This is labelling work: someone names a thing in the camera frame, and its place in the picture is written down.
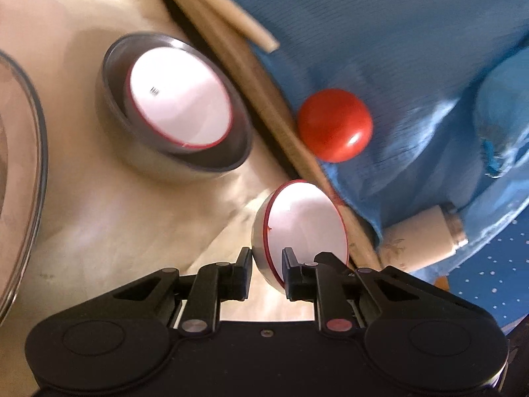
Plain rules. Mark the white bowl red rim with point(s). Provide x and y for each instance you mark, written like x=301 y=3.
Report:
x=176 y=101
x=301 y=216

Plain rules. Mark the white rolling stick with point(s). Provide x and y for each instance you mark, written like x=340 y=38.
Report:
x=245 y=24

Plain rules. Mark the white thermos bottle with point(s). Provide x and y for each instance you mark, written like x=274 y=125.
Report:
x=428 y=237

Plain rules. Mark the steel plate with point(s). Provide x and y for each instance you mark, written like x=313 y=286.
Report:
x=24 y=175

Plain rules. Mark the blue cloth garment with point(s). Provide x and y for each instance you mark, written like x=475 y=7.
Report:
x=417 y=65

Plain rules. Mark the red tomato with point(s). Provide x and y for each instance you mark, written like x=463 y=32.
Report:
x=335 y=125

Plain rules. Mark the blue dotted fabric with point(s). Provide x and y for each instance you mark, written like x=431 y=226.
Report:
x=497 y=277

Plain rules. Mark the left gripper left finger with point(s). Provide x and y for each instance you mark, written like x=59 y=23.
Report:
x=213 y=284

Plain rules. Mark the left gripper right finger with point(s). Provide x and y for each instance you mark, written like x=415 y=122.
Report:
x=329 y=285

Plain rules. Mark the steel bowl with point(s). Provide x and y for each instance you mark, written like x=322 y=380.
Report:
x=134 y=149

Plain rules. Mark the wooden board shelf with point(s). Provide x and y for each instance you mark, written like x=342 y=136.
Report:
x=234 y=52

